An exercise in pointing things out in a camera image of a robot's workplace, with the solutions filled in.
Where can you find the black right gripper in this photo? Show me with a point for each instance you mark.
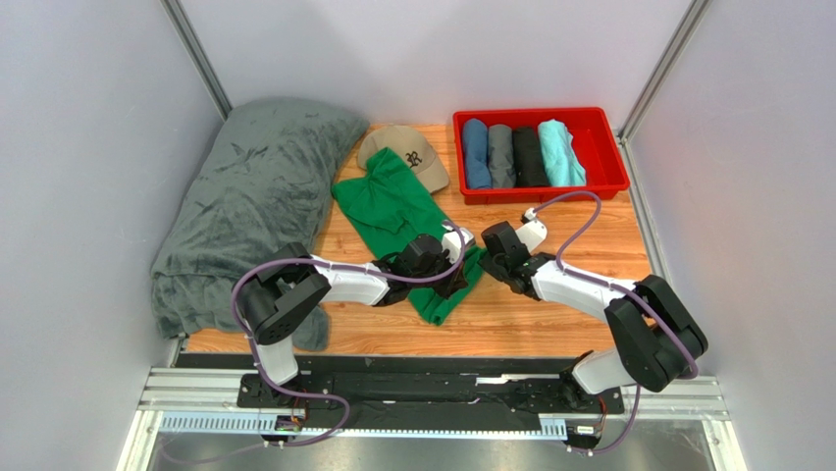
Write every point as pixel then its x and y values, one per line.
pixel 499 265

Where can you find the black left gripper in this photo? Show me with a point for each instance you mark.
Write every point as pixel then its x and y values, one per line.
pixel 455 282

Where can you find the green t-shirt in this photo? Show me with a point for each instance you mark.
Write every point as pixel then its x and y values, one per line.
pixel 389 207

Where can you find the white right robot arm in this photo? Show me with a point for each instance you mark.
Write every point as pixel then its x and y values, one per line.
pixel 656 339

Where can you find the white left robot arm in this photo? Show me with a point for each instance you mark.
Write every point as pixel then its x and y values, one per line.
pixel 271 300

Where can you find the blue rolled t-shirt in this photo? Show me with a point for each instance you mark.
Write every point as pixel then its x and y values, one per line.
pixel 475 150

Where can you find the black rolled t-shirt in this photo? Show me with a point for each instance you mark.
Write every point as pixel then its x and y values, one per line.
pixel 528 159

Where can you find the turquoise rolled t-shirt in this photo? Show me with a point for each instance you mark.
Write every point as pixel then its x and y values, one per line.
pixel 562 166

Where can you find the grey rolled t-shirt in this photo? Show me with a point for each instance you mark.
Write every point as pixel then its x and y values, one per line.
pixel 500 157

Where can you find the tan baseball cap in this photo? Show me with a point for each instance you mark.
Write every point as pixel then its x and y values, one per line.
pixel 413 148

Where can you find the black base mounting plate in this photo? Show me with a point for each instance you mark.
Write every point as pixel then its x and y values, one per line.
pixel 459 394

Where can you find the red plastic bin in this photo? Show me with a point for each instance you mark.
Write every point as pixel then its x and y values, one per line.
pixel 593 143

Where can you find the grey plush pillow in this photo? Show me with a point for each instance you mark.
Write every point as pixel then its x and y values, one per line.
pixel 266 183

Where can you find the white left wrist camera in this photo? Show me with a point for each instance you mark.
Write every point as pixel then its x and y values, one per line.
pixel 456 241

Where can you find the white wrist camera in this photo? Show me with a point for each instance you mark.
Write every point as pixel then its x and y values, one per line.
pixel 532 232
pixel 456 241

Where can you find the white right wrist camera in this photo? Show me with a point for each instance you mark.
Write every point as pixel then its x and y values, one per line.
pixel 532 232

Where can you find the aluminium frame rail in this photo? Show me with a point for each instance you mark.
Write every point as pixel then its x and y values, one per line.
pixel 212 412

